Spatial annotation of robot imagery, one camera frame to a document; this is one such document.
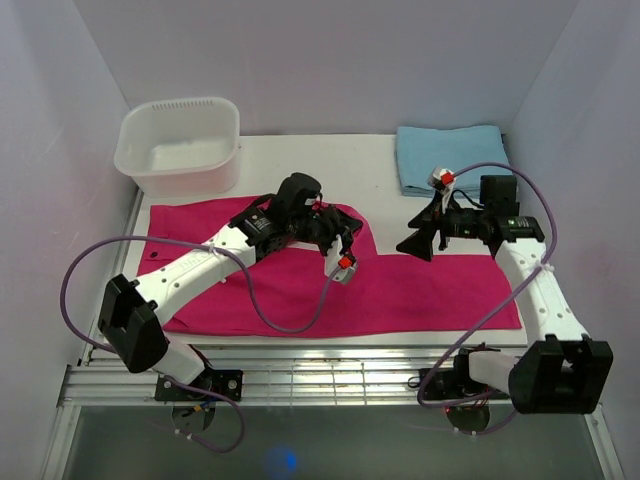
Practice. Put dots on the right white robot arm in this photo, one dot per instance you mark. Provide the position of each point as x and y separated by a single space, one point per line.
563 370

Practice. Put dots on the pink trousers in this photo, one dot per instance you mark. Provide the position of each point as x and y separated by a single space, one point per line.
388 294

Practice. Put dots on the white plastic basket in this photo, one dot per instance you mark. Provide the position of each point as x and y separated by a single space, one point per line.
182 147

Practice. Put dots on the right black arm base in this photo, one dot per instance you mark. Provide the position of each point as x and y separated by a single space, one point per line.
446 386

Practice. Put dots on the folded light blue trousers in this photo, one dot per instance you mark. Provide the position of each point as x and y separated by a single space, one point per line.
418 151

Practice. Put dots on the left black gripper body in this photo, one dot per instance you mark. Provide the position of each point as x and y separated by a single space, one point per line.
307 230

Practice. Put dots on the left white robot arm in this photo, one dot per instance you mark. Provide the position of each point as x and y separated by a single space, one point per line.
134 312

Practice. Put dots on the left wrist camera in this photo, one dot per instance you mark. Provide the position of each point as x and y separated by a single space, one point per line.
340 265

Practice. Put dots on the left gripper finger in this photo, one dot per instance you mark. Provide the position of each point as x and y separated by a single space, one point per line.
328 225
348 228

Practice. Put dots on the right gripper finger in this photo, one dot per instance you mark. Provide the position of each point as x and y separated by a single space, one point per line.
430 217
419 244

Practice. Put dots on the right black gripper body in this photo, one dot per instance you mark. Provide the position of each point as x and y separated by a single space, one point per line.
459 222

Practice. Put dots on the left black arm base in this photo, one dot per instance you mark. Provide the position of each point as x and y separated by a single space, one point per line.
228 383

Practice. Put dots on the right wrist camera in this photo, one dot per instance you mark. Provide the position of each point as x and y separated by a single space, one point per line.
442 181

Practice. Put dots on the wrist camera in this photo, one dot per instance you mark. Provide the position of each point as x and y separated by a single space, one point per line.
340 265
442 181

